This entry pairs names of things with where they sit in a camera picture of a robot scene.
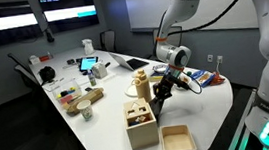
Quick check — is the black conference camera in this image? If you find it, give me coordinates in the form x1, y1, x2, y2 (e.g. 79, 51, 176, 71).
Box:
44, 26, 56, 44

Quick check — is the white wall outlet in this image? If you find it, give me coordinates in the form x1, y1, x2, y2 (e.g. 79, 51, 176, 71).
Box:
216, 54, 225, 65
206, 54, 215, 63

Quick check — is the tablet with blue screen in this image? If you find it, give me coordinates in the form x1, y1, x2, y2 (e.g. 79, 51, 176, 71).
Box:
77, 55, 101, 73

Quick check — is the small clear bottle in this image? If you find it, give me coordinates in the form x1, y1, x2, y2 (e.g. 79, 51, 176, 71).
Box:
87, 68, 97, 88

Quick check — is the white plastic bag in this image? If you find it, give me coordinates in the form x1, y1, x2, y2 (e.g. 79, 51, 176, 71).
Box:
80, 37, 96, 57

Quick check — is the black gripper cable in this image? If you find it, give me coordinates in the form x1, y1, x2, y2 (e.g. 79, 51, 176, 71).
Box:
174, 73, 204, 98

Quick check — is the blue and yellow book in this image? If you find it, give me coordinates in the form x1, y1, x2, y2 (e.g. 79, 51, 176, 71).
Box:
148, 68, 170, 83

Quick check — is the red flat pack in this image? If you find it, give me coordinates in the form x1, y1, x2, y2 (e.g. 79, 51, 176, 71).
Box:
38, 54, 52, 63

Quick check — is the white cable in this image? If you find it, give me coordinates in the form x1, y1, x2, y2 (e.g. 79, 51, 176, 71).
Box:
214, 59, 225, 76

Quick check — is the brown cardboard box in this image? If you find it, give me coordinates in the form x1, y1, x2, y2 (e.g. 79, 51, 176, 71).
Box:
61, 86, 107, 118

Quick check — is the white paper plate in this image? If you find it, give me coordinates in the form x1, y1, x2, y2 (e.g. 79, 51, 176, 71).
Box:
124, 84, 141, 99

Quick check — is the patterned paper cup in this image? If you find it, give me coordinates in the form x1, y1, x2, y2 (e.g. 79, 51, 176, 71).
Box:
76, 99, 95, 122

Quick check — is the white bowl with snacks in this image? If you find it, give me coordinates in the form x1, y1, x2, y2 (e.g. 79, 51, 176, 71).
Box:
174, 73, 194, 91

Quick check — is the white tissue box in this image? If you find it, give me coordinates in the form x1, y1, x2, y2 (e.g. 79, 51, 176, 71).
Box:
90, 61, 110, 80

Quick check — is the whiteboard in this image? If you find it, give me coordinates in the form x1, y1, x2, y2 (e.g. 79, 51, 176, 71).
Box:
124, 0, 260, 42

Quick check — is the open laptop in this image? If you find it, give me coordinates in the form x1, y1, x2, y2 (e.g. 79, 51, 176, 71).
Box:
108, 47, 151, 74

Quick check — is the wooden shape sorter box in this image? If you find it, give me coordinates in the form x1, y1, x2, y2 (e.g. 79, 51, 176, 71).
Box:
122, 96, 161, 150

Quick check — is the black bag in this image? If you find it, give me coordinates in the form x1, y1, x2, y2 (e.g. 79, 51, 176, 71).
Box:
37, 64, 58, 86

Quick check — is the open empty wooden box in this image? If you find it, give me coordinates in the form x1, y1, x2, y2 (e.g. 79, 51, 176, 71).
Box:
159, 122, 200, 150

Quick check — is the tan water bottle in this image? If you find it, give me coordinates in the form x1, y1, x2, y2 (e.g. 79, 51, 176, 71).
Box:
130, 67, 153, 105

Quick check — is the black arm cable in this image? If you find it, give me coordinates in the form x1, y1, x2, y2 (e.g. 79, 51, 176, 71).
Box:
162, 0, 252, 37

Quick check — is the blue snack bag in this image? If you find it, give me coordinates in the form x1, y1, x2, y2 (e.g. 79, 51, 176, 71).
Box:
191, 69, 217, 90

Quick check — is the small white box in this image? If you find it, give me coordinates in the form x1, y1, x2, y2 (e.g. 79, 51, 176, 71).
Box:
28, 54, 42, 66

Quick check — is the red chip bag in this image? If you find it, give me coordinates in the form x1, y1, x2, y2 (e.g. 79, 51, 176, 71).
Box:
208, 71, 227, 87

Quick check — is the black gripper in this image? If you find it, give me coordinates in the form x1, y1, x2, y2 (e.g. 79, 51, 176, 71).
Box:
150, 70, 185, 103

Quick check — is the clear plastic bin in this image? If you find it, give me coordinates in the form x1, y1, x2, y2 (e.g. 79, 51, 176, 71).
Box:
50, 78, 84, 107

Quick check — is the wide wall monitor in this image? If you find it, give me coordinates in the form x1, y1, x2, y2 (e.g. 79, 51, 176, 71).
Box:
0, 0, 44, 51

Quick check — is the wall monitor with blue bar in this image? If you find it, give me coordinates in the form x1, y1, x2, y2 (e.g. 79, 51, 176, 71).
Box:
38, 0, 100, 35

